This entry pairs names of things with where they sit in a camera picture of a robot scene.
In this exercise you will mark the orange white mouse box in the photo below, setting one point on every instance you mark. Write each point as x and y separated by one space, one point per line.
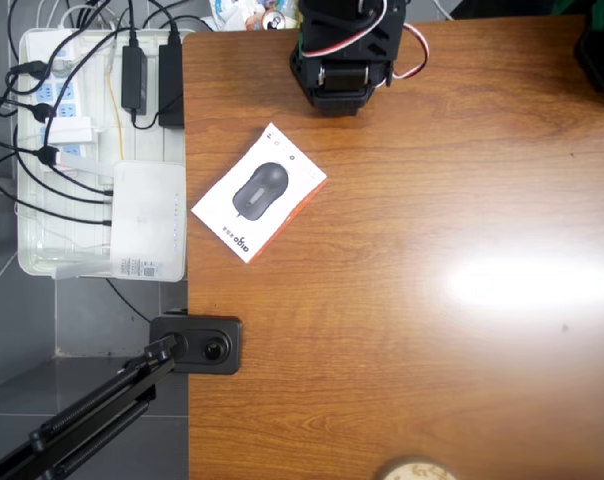
262 192

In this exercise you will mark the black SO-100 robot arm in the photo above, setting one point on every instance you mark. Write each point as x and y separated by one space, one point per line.
342 75

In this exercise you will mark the white router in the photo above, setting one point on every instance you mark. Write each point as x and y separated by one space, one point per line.
147 215

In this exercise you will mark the wide black power adapter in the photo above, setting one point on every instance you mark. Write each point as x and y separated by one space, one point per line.
171 85

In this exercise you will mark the metal drink can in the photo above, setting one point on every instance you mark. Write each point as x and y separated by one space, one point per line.
273 20

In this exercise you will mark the slim black power adapter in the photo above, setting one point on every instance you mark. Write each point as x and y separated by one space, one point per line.
134 75

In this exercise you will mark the printed plastic bag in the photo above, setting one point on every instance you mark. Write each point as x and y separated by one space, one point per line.
232 15

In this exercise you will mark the round wooden coaster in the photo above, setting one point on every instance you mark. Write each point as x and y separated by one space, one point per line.
417 470

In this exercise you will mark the white plug adapter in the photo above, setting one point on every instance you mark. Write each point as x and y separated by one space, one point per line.
69 131

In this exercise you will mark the white plastic tray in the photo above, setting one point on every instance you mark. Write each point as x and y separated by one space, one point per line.
32 250

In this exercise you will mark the white power strip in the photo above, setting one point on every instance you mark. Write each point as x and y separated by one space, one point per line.
67 92

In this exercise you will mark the green table clamp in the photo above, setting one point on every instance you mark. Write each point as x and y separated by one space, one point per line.
572 6

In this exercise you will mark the black stand base with post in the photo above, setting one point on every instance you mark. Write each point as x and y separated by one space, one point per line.
217 350

